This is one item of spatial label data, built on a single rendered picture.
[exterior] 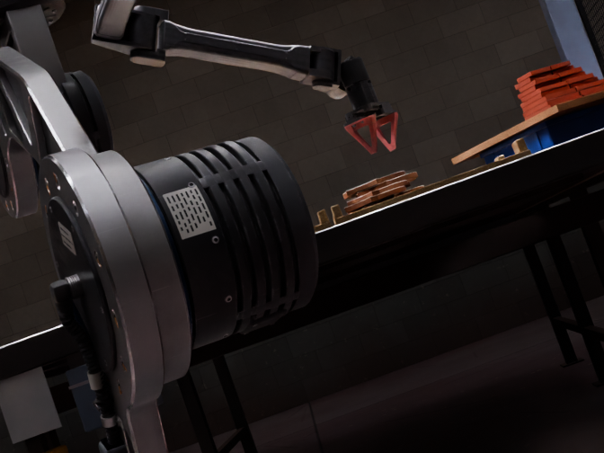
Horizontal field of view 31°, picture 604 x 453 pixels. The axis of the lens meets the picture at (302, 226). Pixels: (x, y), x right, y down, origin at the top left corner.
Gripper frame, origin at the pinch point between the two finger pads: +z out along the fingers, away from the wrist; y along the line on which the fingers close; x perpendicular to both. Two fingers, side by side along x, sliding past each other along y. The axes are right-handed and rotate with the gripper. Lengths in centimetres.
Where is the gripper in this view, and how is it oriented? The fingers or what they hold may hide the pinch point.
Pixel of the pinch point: (382, 147)
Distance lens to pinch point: 229.5
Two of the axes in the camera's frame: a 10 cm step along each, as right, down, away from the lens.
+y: -4.7, 1.3, -8.7
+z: 3.6, 9.3, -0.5
